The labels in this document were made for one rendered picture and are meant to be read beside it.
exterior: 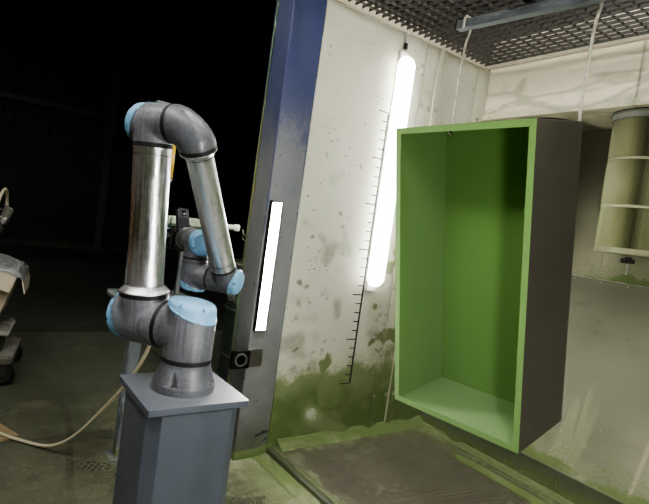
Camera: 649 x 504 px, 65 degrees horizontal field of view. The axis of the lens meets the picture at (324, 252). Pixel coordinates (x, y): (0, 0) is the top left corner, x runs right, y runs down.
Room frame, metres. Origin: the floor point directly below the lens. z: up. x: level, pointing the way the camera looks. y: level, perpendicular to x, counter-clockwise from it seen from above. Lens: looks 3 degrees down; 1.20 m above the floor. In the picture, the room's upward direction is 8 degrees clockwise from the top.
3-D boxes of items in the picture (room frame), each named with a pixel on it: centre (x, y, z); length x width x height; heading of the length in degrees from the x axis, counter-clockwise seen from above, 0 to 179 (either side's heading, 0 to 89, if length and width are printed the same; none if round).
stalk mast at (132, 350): (2.32, 0.81, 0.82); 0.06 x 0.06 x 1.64; 36
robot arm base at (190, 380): (1.55, 0.37, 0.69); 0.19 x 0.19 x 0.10
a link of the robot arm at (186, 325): (1.55, 0.38, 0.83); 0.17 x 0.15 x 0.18; 71
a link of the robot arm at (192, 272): (1.84, 0.45, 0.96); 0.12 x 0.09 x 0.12; 71
